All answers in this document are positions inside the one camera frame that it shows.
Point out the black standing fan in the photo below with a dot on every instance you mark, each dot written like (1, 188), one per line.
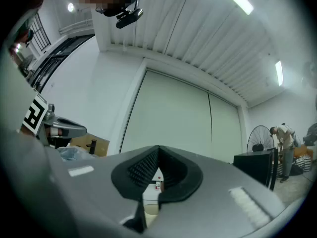
(260, 137)

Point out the person's grey shirt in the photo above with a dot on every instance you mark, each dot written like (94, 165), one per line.
(17, 157)

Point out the striped bag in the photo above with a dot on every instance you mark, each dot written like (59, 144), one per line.
(303, 163)

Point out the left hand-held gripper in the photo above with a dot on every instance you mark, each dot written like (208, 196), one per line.
(34, 114)

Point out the black window frame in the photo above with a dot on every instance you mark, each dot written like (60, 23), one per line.
(57, 56)

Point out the round ceiling lamp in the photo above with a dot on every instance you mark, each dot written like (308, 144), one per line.
(70, 7)

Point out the short ceiling tube light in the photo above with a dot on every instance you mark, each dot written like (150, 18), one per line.
(279, 73)

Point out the black cabinet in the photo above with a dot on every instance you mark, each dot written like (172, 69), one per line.
(252, 165)

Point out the wide white roller blind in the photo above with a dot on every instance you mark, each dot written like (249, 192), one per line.
(168, 118)

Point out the black bracket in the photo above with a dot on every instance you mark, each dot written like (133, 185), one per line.
(92, 146)

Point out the cardboard box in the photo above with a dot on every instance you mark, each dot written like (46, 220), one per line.
(99, 146)

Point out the translucent blue plastic bag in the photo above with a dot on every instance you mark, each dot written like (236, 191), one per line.
(74, 153)

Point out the small white red-label bottle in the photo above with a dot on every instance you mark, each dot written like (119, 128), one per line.
(157, 184)

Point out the black bag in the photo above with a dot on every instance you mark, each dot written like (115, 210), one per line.
(296, 169)

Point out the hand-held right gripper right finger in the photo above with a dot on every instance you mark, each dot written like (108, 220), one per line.
(213, 195)

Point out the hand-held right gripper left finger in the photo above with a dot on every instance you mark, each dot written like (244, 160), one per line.
(94, 190)

